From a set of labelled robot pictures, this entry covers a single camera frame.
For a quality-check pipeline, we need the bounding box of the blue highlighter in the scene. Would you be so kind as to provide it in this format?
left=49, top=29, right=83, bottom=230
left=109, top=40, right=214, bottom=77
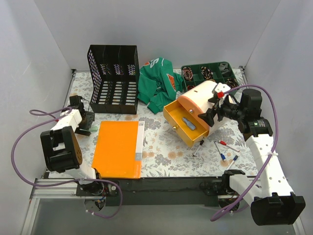
left=182, top=117, right=196, bottom=131

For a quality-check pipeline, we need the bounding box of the white drawer organizer box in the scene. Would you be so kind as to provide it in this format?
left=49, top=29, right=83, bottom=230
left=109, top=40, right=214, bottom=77
left=163, top=81, right=230, bottom=147

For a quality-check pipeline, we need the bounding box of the red-capped marker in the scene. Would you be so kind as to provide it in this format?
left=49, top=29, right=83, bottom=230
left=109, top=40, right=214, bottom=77
left=219, top=141, right=240, bottom=152

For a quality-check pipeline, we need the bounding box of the blue-capped marker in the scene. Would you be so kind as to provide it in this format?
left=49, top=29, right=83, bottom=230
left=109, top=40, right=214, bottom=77
left=226, top=155, right=239, bottom=170
left=214, top=141, right=226, bottom=162

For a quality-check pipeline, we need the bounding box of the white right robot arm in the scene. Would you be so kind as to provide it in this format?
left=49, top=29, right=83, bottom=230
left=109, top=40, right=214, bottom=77
left=198, top=86, right=306, bottom=226

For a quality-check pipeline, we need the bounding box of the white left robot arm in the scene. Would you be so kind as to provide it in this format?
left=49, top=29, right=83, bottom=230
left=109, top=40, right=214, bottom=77
left=40, top=108, right=104, bottom=196

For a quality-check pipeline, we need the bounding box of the green highlighter by holder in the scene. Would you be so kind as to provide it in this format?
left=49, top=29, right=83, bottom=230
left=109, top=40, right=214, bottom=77
left=89, top=126, right=98, bottom=132

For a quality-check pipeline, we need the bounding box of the brown black rolled tie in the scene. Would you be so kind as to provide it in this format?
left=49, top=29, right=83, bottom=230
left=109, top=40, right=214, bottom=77
left=225, top=78, right=238, bottom=89

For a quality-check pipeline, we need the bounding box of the white-spotted black rolled tie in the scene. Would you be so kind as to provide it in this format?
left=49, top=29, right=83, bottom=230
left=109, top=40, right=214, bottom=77
left=201, top=66, right=213, bottom=80

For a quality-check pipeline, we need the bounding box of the orange black rolled tie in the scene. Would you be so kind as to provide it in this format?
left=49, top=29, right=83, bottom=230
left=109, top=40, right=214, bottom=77
left=187, top=85, right=195, bottom=91

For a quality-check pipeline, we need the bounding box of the green compartment organizer tray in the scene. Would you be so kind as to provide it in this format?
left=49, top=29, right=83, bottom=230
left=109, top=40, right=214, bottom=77
left=181, top=61, right=239, bottom=92

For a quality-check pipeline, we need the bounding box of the grey folded sock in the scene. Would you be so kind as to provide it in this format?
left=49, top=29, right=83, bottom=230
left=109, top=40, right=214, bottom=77
left=219, top=62, right=231, bottom=77

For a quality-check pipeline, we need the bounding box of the pink black rolled tie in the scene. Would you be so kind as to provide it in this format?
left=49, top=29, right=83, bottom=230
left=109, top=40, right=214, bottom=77
left=182, top=67, right=193, bottom=81

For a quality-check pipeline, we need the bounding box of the orange notebook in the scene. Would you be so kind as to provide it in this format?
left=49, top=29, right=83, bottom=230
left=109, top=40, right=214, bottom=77
left=91, top=121, right=145, bottom=179

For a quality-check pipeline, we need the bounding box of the black mesh file holder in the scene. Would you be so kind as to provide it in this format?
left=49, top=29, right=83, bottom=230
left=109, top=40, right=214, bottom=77
left=87, top=45, right=139, bottom=115

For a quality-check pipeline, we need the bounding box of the green sweatshirt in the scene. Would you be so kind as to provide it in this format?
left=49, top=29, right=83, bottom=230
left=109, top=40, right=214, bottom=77
left=138, top=57, right=183, bottom=114

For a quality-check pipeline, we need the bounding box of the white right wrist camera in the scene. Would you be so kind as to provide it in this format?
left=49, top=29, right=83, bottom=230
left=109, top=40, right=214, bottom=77
left=212, top=83, right=230, bottom=105

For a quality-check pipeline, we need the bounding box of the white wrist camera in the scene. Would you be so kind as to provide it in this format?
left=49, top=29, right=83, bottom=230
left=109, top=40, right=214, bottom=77
left=69, top=95, right=84, bottom=107
left=212, top=83, right=230, bottom=105

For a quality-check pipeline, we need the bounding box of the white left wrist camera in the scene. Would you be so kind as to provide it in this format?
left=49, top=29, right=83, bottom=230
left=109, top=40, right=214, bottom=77
left=69, top=95, right=84, bottom=107

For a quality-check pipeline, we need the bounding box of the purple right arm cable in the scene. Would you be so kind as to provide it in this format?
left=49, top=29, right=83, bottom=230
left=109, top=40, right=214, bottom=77
left=210, top=84, right=279, bottom=222

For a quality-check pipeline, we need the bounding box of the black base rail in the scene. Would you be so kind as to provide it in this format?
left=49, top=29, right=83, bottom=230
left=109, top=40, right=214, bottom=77
left=75, top=175, right=247, bottom=208

